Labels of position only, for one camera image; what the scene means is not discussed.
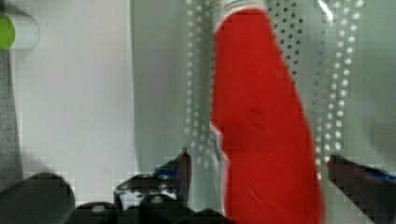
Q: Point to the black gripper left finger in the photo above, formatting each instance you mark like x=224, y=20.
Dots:
x=172, y=179

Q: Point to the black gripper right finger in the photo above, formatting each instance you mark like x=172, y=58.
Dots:
x=372, y=190

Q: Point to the red ketchup bottle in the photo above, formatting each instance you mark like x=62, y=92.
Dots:
x=269, y=173

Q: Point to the green oval strainer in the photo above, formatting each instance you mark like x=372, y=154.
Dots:
x=340, y=55

